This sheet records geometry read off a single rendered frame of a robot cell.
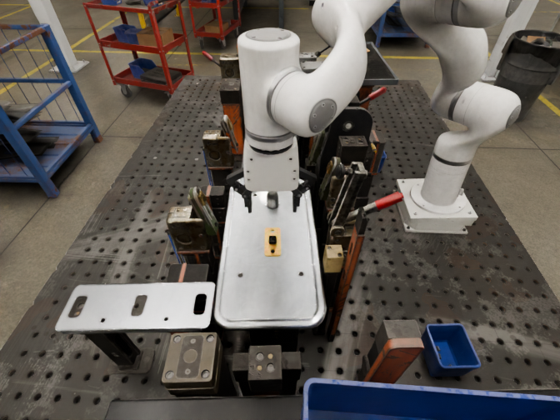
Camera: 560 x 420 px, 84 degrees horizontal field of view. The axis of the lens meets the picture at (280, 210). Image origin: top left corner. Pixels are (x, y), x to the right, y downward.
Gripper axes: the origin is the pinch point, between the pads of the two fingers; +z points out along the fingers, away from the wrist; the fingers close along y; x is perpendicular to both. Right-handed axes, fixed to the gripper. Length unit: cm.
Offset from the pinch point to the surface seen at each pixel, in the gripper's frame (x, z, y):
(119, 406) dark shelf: 33.1, 9.4, 23.2
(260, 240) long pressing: -0.7, 12.3, 3.0
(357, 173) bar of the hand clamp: 1.6, -9.1, -15.7
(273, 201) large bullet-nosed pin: -11.3, 9.7, -0.3
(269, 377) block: 31.1, 4.5, 0.6
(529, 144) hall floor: -189, 112, -233
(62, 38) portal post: -382, 78, 260
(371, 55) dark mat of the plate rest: -75, -4, -37
